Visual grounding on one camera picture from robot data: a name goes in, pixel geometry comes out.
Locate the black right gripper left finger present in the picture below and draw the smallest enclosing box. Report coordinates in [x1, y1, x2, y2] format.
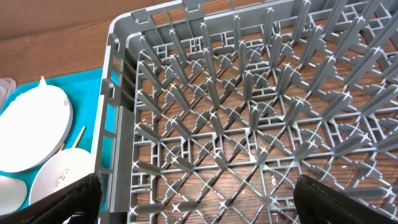
[1, 173, 103, 224]

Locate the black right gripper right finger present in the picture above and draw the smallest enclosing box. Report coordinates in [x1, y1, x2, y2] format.
[294, 175, 395, 224]

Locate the grey rice bowl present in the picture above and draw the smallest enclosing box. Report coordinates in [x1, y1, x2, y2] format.
[29, 148, 92, 205]

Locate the clear plastic waste bin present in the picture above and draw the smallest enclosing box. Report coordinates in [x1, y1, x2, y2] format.
[0, 78, 16, 106]

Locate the grey dishwasher rack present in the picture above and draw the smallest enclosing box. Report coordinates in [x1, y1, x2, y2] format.
[91, 1, 397, 223]

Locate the small pink plate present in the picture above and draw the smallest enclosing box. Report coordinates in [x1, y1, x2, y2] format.
[0, 175, 27, 216]

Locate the large pink plate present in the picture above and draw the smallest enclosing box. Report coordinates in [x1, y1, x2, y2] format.
[1, 78, 73, 173]

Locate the teal serving tray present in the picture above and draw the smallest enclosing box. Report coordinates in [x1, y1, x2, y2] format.
[1, 68, 116, 193]

